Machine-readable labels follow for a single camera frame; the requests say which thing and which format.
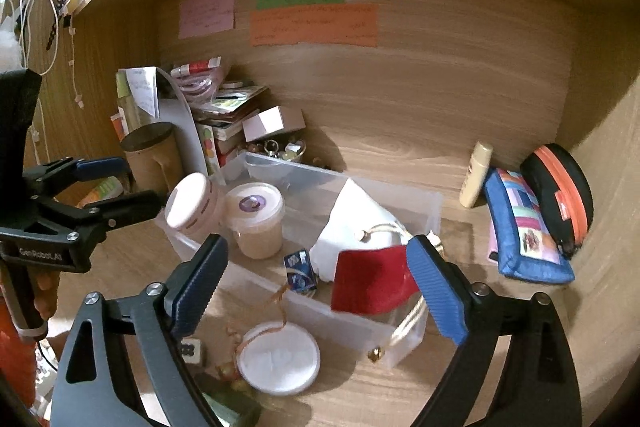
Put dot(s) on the white printed paper sheet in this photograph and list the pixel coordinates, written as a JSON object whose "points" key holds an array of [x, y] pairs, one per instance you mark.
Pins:
{"points": [[142, 89]]}

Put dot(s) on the orange paper note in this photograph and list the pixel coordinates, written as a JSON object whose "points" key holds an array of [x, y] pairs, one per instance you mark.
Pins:
{"points": [[315, 27]]}

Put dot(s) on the small cream bottle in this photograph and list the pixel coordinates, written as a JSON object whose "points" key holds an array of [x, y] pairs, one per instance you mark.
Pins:
{"points": [[475, 177]]}

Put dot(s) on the orange packet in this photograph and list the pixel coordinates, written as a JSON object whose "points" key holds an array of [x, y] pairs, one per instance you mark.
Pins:
{"points": [[116, 127]]}

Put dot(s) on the small white cardboard box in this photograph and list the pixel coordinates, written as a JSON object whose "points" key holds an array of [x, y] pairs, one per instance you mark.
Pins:
{"points": [[275, 119]]}

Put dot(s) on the person's left hand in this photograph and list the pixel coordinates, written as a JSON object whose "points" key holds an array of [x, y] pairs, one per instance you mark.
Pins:
{"points": [[45, 294]]}

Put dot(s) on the small gold bell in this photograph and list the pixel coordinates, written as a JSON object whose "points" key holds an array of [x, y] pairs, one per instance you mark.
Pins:
{"points": [[375, 354]]}

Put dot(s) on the colourful dotted book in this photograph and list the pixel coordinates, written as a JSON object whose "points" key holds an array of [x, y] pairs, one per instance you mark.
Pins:
{"points": [[207, 147]]}

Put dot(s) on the pink paper note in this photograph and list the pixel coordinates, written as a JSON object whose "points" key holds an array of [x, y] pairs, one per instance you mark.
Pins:
{"points": [[207, 12]]}

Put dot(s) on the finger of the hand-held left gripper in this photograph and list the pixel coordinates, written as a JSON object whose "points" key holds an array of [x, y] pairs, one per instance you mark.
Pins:
{"points": [[130, 207], [100, 168]]}

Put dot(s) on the brown mug with dark lid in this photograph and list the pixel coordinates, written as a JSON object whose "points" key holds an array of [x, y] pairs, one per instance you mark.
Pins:
{"points": [[150, 162]]}

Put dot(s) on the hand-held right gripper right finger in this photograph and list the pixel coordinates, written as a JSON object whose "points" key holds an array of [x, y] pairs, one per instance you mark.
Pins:
{"points": [[440, 297]]}

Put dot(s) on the white folder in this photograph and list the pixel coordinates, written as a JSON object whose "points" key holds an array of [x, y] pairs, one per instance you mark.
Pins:
{"points": [[180, 127]]}

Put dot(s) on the black case with orange zip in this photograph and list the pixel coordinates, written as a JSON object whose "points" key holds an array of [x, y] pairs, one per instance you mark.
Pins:
{"points": [[545, 187]]}

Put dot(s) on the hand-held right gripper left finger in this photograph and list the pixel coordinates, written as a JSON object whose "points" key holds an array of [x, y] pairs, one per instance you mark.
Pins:
{"points": [[200, 287]]}

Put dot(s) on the orange and green tube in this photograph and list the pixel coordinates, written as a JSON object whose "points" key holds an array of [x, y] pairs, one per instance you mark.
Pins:
{"points": [[107, 191]]}

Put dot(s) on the red cloth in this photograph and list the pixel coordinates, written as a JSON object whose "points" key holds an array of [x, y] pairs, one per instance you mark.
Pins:
{"points": [[12, 357]]}

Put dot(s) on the red velvet pouch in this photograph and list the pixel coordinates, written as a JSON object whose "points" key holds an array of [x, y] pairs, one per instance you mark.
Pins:
{"points": [[370, 282]]}

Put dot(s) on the small white patterned tile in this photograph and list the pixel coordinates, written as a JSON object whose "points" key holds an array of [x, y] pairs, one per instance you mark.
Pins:
{"points": [[194, 351]]}

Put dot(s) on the white round lid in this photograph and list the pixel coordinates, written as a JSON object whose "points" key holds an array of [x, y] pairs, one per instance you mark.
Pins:
{"points": [[280, 357]]}

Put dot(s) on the clear plastic storage box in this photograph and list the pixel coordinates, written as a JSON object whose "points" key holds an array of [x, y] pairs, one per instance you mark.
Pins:
{"points": [[300, 187]]}

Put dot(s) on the plastic cup with purple label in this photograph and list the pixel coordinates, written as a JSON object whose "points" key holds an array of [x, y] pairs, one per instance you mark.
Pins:
{"points": [[257, 232]]}

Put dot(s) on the glass bowl of trinkets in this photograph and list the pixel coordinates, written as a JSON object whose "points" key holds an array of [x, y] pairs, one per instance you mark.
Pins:
{"points": [[280, 151]]}

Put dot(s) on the blue patchwork pencil pouch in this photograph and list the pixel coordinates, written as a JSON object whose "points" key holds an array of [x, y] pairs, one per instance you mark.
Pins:
{"points": [[530, 217]]}

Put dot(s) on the pile of packets and booklets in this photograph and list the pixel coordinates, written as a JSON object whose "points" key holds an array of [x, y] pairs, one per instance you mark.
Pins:
{"points": [[225, 102]]}

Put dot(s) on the small blue card box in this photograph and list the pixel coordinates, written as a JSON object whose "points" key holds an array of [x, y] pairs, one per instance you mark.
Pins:
{"points": [[300, 272]]}

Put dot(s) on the wooden desktop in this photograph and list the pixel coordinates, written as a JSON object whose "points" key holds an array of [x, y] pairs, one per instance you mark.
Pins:
{"points": [[500, 332]]}

